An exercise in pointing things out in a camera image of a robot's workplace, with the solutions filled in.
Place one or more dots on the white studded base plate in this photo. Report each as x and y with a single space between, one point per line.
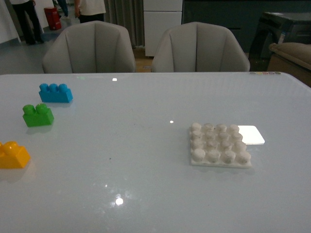
219 146

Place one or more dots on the yellow toy block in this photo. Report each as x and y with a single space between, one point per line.
12 155

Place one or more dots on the blue toy block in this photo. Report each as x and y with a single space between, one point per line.
55 93

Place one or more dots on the green toy block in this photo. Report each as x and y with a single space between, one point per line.
40 115

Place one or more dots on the right grey armchair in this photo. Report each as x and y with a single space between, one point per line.
199 47

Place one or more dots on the grey armchair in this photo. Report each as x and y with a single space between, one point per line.
199 47
92 47

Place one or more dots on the left grey armchair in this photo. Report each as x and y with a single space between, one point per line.
92 47

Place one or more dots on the white drawer cabinet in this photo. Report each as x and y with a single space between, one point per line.
159 15

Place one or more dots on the colour dot sticker strip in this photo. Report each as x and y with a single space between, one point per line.
264 73

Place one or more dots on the grey curtain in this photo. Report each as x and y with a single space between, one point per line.
129 14

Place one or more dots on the person in white shirt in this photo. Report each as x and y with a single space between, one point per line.
89 10

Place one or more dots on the dark counter cabinet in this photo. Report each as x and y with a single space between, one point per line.
240 16

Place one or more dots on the red bin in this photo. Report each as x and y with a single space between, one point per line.
52 17

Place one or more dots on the beige cushion seat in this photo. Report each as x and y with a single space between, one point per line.
292 58

